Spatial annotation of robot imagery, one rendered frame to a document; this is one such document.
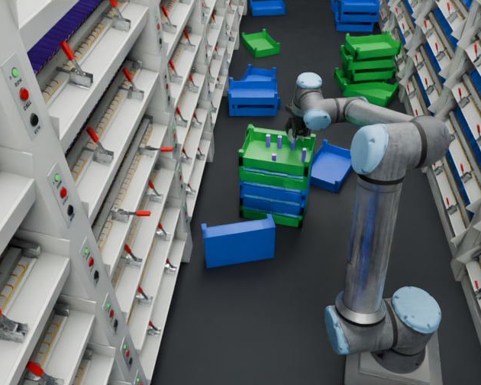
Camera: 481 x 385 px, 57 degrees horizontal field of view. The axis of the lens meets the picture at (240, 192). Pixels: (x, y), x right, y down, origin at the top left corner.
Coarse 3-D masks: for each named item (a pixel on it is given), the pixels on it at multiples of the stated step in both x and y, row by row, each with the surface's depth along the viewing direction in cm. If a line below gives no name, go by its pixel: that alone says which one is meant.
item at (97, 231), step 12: (144, 120) 140; (144, 132) 136; (132, 144) 130; (132, 156) 127; (120, 180) 119; (120, 192) 117; (108, 204) 112; (96, 228) 106; (108, 228) 109; (96, 240) 104
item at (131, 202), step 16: (144, 112) 141; (160, 112) 141; (160, 128) 143; (160, 144) 138; (144, 160) 130; (144, 176) 126; (128, 192) 120; (128, 208) 116; (128, 224) 112; (112, 240) 108; (112, 256) 105; (112, 272) 103
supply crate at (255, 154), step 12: (252, 132) 200; (264, 132) 200; (252, 144) 202; (264, 144) 202; (276, 144) 202; (288, 144) 202; (300, 144) 200; (312, 144) 196; (240, 156) 188; (252, 156) 196; (264, 156) 196; (276, 156) 196; (288, 156) 196; (300, 156) 195; (264, 168) 189; (276, 168) 187; (288, 168) 185; (300, 168) 184
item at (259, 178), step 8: (240, 168) 192; (240, 176) 196; (248, 176) 194; (256, 176) 193; (264, 176) 192; (272, 176) 191; (280, 176) 190; (304, 176) 186; (272, 184) 194; (280, 184) 193; (288, 184) 191; (296, 184) 190; (304, 184) 189
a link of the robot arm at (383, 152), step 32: (384, 128) 103; (416, 128) 104; (352, 160) 111; (384, 160) 103; (416, 160) 104; (384, 192) 108; (352, 224) 119; (384, 224) 112; (352, 256) 122; (384, 256) 118; (352, 288) 126; (352, 320) 128; (384, 320) 131; (352, 352) 133
